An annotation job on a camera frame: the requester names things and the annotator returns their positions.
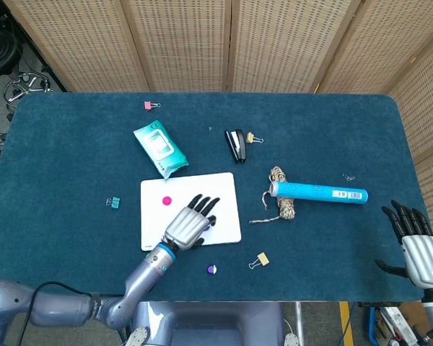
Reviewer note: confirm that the pink binder clip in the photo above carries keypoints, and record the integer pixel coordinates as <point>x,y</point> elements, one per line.
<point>148,105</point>

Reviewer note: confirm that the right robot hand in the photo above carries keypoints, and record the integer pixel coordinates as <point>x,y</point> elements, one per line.
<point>425,259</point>

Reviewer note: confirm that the metal paper clip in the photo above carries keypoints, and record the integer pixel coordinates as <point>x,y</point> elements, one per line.
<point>348,177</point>

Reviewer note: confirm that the large gold binder clip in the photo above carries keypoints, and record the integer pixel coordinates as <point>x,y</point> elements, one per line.
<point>262,258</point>

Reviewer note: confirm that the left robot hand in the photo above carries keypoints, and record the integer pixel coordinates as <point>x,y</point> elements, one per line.
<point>185,227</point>

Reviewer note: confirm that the blue cylindrical tube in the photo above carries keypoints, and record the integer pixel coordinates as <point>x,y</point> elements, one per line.
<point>310,192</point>

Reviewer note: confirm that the teal binder clip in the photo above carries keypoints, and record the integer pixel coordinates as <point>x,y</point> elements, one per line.
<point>114,203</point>

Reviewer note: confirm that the small gold binder clip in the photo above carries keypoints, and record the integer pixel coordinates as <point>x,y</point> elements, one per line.
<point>250,137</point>

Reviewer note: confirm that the blue felt table cover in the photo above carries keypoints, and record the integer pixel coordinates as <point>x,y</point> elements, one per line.
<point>75,151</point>

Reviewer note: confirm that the black stapler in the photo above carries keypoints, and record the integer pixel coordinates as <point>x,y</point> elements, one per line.
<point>238,147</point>

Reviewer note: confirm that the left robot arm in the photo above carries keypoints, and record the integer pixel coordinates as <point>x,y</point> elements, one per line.
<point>144,277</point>

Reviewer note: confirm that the green wet wipes pack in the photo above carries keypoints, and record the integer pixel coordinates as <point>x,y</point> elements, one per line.
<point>158,146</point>

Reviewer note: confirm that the pink magnet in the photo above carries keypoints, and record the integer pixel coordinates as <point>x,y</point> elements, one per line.
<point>166,200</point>

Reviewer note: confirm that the grey robot torso base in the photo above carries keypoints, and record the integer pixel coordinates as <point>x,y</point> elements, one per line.
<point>209,320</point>

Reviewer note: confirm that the wicker folding screen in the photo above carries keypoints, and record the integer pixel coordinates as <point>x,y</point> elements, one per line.
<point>184,43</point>

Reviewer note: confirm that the white rectangular board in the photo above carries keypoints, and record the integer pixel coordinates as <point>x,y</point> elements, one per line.
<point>223,187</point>

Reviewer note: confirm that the chrome stool base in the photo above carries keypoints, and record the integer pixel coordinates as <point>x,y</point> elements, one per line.
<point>29,77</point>

